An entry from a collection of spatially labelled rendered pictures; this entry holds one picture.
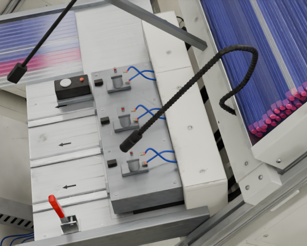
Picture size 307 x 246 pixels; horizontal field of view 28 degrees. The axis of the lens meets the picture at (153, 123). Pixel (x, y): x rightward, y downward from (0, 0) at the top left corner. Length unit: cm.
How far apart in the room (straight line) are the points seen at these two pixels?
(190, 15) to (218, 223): 48
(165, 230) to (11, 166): 73
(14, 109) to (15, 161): 114
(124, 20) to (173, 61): 28
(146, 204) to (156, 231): 5
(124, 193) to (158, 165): 9
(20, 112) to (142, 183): 185
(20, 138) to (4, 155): 10
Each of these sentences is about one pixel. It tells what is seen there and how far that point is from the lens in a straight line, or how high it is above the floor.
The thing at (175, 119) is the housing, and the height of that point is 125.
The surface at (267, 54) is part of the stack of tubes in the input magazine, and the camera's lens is 109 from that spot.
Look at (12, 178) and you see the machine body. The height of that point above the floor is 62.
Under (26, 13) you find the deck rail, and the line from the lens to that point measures 162.
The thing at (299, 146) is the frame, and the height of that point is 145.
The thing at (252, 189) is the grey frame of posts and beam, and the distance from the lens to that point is 106.
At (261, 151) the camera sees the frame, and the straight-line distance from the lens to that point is 101.
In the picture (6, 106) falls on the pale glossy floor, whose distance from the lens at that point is 291.
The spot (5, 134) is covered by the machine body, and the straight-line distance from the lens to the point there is 185.
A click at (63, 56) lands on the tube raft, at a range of 147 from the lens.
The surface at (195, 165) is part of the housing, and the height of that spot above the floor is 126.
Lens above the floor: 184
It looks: 31 degrees down
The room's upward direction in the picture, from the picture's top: 46 degrees clockwise
